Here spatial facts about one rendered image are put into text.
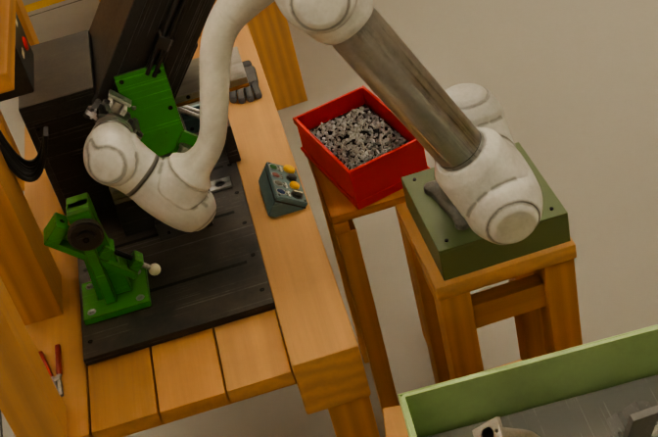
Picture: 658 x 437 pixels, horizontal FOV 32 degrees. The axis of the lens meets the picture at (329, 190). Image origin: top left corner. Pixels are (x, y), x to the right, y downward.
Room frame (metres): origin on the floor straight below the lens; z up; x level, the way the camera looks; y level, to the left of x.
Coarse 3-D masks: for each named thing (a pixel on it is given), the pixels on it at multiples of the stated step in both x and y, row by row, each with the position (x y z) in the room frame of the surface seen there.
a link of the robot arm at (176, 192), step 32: (224, 0) 1.92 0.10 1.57; (256, 0) 1.90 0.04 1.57; (224, 32) 1.91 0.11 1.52; (224, 64) 1.91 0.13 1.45; (224, 96) 1.90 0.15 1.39; (224, 128) 1.89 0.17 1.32; (160, 160) 1.91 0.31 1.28; (192, 160) 1.88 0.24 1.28; (160, 192) 1.85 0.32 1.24; (192, 192) 1.85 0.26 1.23; (192, 224) 1.84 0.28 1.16
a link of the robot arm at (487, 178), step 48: (288, 0) 1.69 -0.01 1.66; (336, 0) 1.68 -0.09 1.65; (336, 48) 1.76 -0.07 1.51; (384, 48) 1.74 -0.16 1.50; (384, 96) 1.75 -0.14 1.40; (432, 96) 1.75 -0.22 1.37; (432, 144) 1.75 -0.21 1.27; (480, 144) 1.76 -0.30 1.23; (480, 192) 1.71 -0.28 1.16; (528, 192) 1.70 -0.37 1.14
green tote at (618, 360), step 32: (576, 352) 1.44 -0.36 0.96; (608, 352) 1.44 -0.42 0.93; (640, 352) 1.45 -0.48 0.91; (448, 384) 1.44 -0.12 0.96; (480, 384) 1.44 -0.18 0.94; (512, 384) 1.44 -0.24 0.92; (544, 384) 1.44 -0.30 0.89; (576, 384) 1.44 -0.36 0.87; (608, 384) 1.44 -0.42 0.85; (416, 416) 1.44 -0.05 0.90; (448, 416) 1.44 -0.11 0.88; (480, 416) 1.44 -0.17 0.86
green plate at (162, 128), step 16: (128, 80) 2.30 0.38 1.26; (144, 80) 2.30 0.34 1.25; (160, 80) 2.30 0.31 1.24; (128, 96) 2.29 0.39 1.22; (144, 96) 2.29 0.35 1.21; (160, 96) 2.29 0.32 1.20; (144, 112) 2.28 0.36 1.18; (160, 112) 2.28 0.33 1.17; (176, 112) 2.28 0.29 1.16; (144, 128) 2.27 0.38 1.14; (160, 128) 2.27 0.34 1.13; (176, 128) 2.27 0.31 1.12; (160, 144) 2.26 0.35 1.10
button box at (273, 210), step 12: (264, 168) 2.28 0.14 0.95; (264, 180) 2.24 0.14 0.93; (288, 180) 2.22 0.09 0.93; (300, 180) 2.24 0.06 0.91; (264, 192) 2.21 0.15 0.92; (276, 192) 2.15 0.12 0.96; (288, 192) 2.17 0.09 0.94; (276, 204) 2.14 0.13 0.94; (288, 204) 2.14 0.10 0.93; (300, 204) 2.14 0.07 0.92; (276, 216) 2.14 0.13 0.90
